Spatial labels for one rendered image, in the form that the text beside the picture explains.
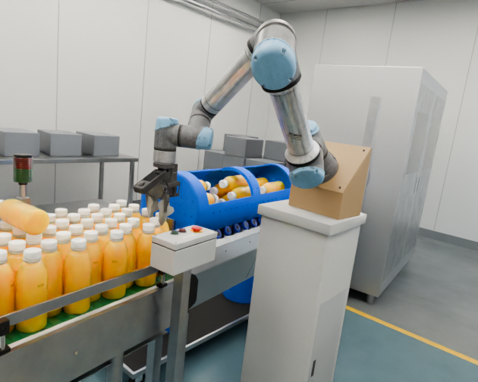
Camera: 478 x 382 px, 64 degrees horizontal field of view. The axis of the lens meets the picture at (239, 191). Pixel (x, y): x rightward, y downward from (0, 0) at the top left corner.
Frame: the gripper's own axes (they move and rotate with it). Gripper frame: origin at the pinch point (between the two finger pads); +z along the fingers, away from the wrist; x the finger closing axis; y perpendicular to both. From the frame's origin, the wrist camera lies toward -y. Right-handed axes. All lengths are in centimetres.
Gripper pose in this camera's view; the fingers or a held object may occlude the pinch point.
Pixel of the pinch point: (155, 220)
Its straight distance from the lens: 136.3
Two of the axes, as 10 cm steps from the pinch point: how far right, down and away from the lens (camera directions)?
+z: -1.1, 9.8, 1.9
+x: -8.2, -2.0, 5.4
